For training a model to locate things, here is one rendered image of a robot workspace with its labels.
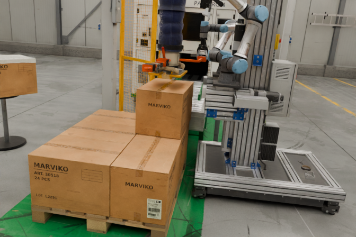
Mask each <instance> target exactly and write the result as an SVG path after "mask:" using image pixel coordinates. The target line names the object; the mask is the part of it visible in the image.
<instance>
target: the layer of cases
mask: <svg viewBox="0 0 356 237"><path fill-rule="evenodd" d="M135 126H136V114H135V113H129V112H120V111H111V110H101V109H99V110H98V111H96V112H94V113H93V114H91V115H90V116H88V117H86V118H85V119H83V120H81V121H80V122H78V123H77V124H75V125H74V126H72V127H70V128H69V129H68V130H66V131H64V132H63V133H61V134H60V135H58V136H56V137H55V138H53V139H51V140H50V141H48V142H47V143H45V144H44V145H42V146H40V147H39V148H37V149H35V150H34V151H32V152H31V153H29V154H28V162H29V176H30V189H31V203H32V205H38V206H45V207H51V208H57V209H64V210H68V211H74V212H81V213H87V214H94V215H101V216H107V217H114V218H120V219H124V220H131V221H137V222H143V223H150V224H156V225H162V226H165V225H166V222H167V218H168V215H169V212H170V209H171V205H172V202H173V198H174V195H175V191H176V188H177V185H178V182H179V178H180V175H181V171H182V168H183V165H184V161H185V157H186V154H187V147H188V134H189V123H188V125H187V127H186V129H185V131H184V133H183V135H182V136H181V138H180V140H178V139H170V138H163V137H158V136H150V135H143V134H136V133H135Z"/></svg>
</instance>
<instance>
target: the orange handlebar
mask: <svg viewBox="0 0 356 237"><path fill-rule="evenodd" d="M202 60H203V58H200V59H199V60H192V59H180V61H186V62H201V61H202ZM155 62H156V63H163V65H164V64H165V62H160V61H155ZM144 69H145V70H152V67H144Z"/></svg>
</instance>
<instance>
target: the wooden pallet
mask: <svg viewBox="0 0 356 237"><path fill-rule="evenodd" d="M186 156H187V154H186ZM185 167H186V157H185V161H184V165H183V168H182V171H181V175H180V178H179V182H178V185H177V188H176V191H175V195H174V198H173V202H172V205H171V209H170V212H169V215H168V218H167V222H166V225H165V226H162V225H156V224H150V223H143V222H137V221H131V220H124V219H120V218H114V217H107V216H101V215H94V214H87V213H81V212H74V211H68V210H64V209H57V208H51V207H45V206H38V205H31V210H32V221H33V222H38V223H44V224H45V223H46V221H47V220H48V219H50V218H51V217H52V215H53V214H59V215H66V216H72V217H79V218H85V219H87V231H91V232H97V233H103V234H106V233H107V231H108V229H109V228H110V226H111V224H112V223H114V224H121V225H127V226H133V227H140V228H144V229H150V230H151V237H166V236H167V233H168V229H169V226H170V222H171V218H172V215H173V211H174V207H175V203H176V200H177V196H178V193H179V190H180V186H181V182H182V178H183V175H184V171H185Z"/></svg>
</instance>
